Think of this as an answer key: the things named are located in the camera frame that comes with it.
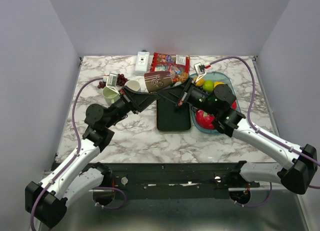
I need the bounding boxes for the red apple fruit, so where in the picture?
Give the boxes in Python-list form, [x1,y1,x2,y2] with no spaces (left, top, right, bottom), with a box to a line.
[231,101,237,110]

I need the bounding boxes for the light green large mug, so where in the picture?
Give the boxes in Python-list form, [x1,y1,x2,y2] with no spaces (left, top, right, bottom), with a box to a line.
[102,86,120,106]

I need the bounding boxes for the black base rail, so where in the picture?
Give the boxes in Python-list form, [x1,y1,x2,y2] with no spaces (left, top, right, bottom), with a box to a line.
[51,162,281,201]

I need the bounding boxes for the orange fruit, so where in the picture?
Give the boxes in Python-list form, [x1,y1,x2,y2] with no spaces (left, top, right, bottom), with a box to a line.
[193,77,205,87]

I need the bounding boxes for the mint green mug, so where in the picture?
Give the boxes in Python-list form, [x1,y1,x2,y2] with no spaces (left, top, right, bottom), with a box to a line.
[173,81,182,87]

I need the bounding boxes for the brown striped mug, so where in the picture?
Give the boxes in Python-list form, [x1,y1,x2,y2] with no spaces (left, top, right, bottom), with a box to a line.
[144,71,173,93]

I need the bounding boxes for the red snack bag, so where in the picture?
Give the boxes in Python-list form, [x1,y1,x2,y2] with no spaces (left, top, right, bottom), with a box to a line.
[150,52,190,83]

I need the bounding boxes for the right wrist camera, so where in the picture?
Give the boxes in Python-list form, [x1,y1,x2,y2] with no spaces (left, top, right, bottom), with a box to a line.
[194,62,211,83]

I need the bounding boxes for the dark red grape bunch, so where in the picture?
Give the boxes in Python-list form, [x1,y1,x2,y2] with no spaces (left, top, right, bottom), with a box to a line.
[97,74,128,89]

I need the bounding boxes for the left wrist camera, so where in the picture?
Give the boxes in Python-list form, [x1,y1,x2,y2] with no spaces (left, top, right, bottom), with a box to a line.
[102,73,118,92]

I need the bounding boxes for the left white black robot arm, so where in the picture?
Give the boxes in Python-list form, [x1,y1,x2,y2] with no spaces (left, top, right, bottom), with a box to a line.
[25,87,159,230]

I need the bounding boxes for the yellow lemon fruit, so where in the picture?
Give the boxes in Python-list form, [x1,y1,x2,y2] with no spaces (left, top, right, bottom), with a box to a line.
[213,81,224,88]

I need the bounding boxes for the red dragon fruit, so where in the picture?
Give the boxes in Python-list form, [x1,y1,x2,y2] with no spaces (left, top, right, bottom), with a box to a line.
[195,109,215,130]

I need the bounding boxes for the black tray gold rim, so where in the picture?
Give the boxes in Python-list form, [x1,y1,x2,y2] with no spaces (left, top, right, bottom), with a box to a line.
[156,97,191,132]

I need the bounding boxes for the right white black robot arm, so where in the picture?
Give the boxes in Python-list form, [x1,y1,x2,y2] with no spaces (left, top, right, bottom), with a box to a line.
[157,78,319,195]

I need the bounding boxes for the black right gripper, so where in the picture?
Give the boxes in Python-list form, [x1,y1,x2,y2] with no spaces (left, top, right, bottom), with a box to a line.
[157,77,218,117]

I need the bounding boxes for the green lime fruit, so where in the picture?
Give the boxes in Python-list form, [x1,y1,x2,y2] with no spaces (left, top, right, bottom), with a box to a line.
[202,80,214,93]

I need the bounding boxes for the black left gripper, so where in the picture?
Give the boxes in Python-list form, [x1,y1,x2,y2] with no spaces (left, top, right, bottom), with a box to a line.
[104,85,159,129]

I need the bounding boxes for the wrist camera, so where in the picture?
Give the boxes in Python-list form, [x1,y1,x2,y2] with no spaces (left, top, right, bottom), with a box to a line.
[102,73,118,92]
[194,62,211,83]

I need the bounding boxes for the white rectangular box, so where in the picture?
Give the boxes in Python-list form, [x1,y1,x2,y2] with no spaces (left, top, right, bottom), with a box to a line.
[134,50,150,76]

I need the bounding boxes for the light blue hexagonal mug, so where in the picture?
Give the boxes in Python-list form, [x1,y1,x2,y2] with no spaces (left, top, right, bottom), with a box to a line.
[124,80,141,92]

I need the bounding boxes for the teal transparent fruit container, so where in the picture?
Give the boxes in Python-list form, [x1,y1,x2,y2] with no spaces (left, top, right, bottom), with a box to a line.
[190,72,245,137]

